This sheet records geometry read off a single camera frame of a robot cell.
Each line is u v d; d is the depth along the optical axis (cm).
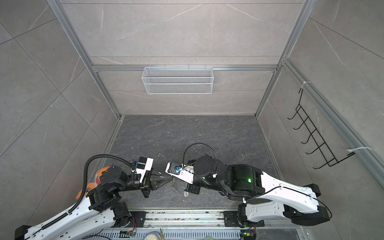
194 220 75
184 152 99
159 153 98
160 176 52
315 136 68
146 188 48
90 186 80
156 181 51
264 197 36
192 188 45
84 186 47
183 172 41
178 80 101
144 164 47
